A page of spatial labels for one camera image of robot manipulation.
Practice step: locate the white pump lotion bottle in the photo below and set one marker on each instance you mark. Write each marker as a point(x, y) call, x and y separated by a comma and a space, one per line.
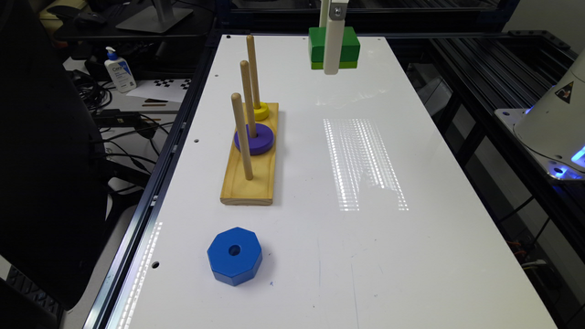
point(119, 71)

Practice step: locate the blue octagonal block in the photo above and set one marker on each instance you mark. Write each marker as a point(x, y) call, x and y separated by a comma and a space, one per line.
point(235, 256)

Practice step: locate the green square block with hole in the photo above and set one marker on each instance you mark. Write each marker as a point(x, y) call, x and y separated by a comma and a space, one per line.
point(349, 52)

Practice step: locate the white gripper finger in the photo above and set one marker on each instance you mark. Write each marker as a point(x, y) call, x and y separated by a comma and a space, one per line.
point(334, 32)
point(324, 9)

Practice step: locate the checkerboard calibration sheet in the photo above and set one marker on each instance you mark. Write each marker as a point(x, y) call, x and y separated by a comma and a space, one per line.
point(163, 89)

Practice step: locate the monitor stand base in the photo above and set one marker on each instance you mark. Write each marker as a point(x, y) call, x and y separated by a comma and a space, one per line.
point(157, 18)

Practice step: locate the rear wooden peg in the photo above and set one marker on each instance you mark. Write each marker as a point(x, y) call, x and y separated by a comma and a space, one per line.
point(253, 72)

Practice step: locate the yellow ring disc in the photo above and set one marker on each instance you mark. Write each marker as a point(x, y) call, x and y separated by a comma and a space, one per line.
point(262, 112)

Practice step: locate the black computer mouse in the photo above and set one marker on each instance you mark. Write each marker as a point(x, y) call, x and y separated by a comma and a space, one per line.
point(88, 20)

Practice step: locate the front wooden peg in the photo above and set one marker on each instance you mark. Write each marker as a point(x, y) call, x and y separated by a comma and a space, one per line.
point(238, 111)

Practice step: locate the purple ring disc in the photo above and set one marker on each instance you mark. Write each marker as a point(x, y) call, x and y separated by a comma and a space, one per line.
point(262, 142)

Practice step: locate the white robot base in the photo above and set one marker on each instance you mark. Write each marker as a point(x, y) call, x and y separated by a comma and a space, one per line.
point(552, 130)

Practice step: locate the wooden peg base board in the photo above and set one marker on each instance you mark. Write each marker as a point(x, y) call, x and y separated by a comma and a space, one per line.
point(236, 190)

